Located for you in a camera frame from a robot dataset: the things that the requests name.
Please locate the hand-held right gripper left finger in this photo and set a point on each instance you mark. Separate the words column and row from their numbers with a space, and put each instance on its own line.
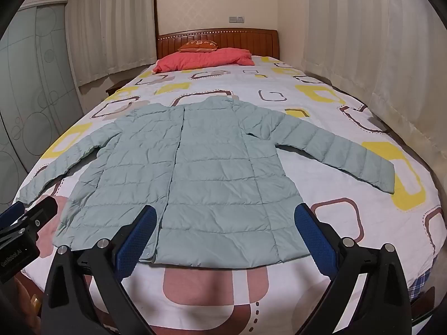
column 138, row 240

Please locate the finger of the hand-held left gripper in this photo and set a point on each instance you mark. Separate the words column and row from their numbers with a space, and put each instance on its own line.
column 40, row 213
column 13, row 210

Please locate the pink folded quilt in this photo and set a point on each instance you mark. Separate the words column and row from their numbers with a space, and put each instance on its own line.
column 195, row 61

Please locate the cream curtain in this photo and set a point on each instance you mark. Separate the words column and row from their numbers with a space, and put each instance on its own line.
column 111, row 24
column 366, row 42

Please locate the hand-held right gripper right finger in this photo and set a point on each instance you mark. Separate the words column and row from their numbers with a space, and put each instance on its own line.
column 314, row 240

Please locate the orange small cushion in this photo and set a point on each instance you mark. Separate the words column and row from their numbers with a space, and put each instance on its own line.
column 197, row 45

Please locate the wooden headboard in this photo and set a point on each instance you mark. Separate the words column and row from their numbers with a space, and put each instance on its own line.
column 227, row 38

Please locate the light green puffer jacket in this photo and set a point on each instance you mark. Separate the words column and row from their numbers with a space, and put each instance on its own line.
column 216, row 181

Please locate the blue plaid cloth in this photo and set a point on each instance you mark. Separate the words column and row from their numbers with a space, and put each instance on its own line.
column 419, row 284

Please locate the white wall socket plate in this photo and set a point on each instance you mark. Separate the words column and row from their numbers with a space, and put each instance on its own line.
column 236, row 18

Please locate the glass sliding wardrobe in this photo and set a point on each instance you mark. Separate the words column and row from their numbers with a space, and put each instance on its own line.
column 31, row 76

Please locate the wooden nightstand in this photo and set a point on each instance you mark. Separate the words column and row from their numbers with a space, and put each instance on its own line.
column 115, row 87

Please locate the bed with patterned sheet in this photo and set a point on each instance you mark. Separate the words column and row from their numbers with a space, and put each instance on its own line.
column 244, row 80

